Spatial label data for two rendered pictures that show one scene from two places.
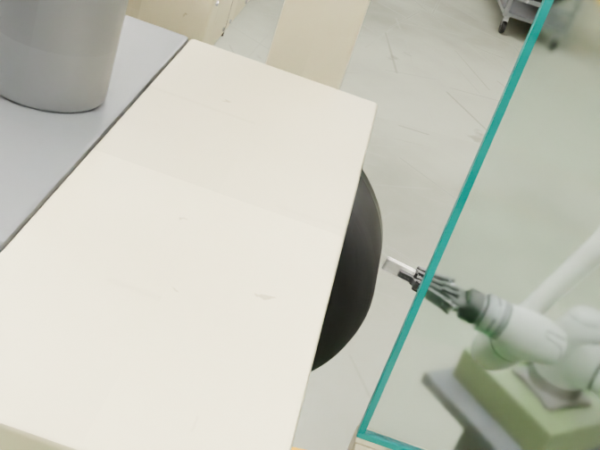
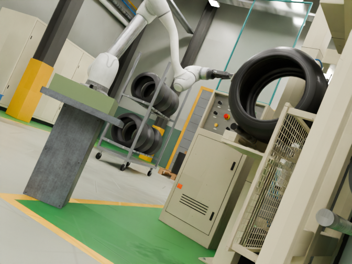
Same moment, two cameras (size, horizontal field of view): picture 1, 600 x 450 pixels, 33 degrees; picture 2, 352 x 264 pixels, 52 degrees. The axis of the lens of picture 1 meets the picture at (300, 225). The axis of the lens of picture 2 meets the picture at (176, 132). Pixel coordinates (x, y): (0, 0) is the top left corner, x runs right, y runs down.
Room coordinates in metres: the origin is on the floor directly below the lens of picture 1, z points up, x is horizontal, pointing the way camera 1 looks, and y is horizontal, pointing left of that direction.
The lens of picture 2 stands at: (4.09, 1.03, 0.59)
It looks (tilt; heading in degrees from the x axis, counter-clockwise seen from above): 3 degrees up; 216
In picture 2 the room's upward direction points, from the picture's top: 23 degrees clockwise
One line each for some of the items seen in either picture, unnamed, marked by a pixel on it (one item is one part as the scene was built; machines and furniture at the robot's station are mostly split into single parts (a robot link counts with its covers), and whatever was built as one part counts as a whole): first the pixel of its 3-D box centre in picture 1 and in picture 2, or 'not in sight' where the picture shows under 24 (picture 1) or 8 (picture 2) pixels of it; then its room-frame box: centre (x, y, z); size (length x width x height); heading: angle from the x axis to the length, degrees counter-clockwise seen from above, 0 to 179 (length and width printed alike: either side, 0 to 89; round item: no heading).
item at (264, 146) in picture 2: not in sight; (271, 146); (1.75, 0.10, 0.90); 0.40 x 0.03 x 0.10; 90
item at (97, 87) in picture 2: not in sight; (95, 88); (2.56, -0.84, 0.78); 0.22 x 0.18 x 0.06; 36
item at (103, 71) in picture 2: not in sight; (104, 69); (2.54, -0.86, 0.92); 0.18 x 0.16 x 0.22; 59
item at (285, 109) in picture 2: not in sight; (285, 190); (2.15, 0.43, 0.65); 0.90 x 0.02 x 0.70; 0
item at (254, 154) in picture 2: not in sight; (256, 154); (1.92, 0.10, 0.80); 0.37 x 0.36 x 0.02; 90
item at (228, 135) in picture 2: not in sight; (240, 142); (1.92, -0.04, 0.84); 0.36 x 0.09 x 0.06; 0
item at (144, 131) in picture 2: not in sight; (146, 119); (-0.74, -3.26, 0.96); 1.30 x 0.62 x 1.92; 16
